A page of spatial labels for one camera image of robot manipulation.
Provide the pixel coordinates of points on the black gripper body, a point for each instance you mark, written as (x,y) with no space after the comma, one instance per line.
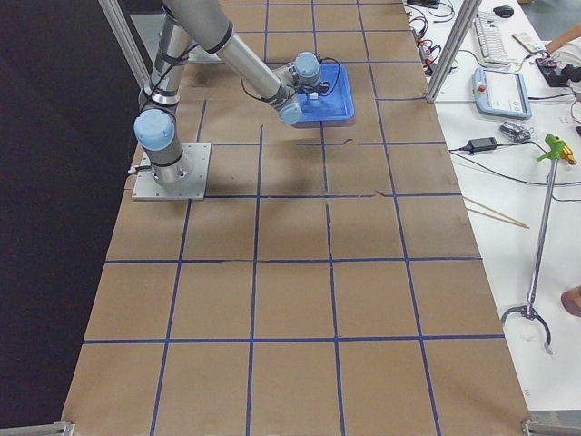
(305,92)

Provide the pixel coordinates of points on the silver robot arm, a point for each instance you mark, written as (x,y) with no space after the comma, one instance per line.
(203,24)

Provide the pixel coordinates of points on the blue plastic tray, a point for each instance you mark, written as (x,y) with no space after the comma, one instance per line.
(335,108)

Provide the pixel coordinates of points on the black power adapter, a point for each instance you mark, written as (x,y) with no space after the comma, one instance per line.
(481,145)

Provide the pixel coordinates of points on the white keyboard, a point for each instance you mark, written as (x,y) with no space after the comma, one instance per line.
(491,50)

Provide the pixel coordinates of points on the teach pendant tablet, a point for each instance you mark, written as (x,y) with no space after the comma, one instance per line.
(501,93)

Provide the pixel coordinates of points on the computer mouse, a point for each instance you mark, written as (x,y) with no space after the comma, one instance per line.
(503,11)

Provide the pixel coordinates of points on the wooden chopstick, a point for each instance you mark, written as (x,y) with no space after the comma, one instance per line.
(479,208)

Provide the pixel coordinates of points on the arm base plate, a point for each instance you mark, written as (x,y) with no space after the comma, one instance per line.
(183,180)

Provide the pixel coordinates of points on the aluminium frame post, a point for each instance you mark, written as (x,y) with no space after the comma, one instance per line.
(459,29)

